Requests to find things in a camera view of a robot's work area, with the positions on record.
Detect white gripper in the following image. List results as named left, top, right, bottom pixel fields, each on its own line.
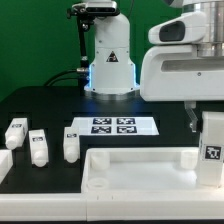
left=140, top=11, right=224, bottom=133

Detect white front rail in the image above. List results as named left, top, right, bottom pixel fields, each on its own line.
left=0, top=191, right=224, bottom=221

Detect white left corner block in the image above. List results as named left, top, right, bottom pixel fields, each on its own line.
left=0, top=150, right=13, bottom=184

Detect black cables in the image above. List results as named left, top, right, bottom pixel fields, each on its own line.
left=43, top=69, right=88, bottom=88

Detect white marker plate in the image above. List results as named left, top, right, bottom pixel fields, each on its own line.
left=72, top=117, right=159, bottom=136

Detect white desk top tray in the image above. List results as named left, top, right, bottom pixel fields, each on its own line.
left=81, top=147, right=224, bottom=192

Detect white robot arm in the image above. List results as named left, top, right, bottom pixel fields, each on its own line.
left=84, top=0, right=224, bottom=130

